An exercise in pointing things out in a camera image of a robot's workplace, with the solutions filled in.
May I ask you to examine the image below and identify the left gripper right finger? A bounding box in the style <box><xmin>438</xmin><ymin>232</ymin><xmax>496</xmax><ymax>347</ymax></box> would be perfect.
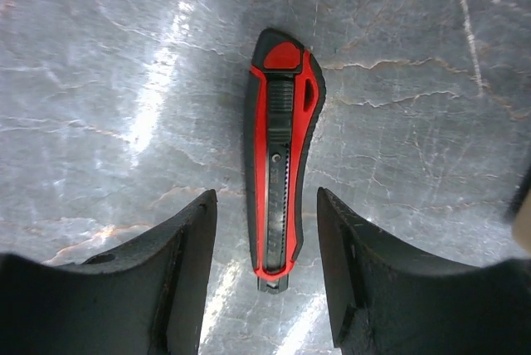
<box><xmin>317</xmin><ymin>188</ymin><xmax>530</xmax><ymax>354</ymax></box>

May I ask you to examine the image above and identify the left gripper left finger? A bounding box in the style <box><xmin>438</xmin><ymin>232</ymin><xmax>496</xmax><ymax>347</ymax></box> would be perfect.
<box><xmin>1</xmin><ymin>190</ymin><xmax>217</xmax><ymax>354</ymax></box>

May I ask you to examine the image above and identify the tan plastic tool box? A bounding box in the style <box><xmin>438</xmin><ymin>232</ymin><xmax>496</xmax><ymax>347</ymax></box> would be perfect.
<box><xmin>506</xmin><ymin>168</ymin><xmax>531</xmax><ymax>255</ymax></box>

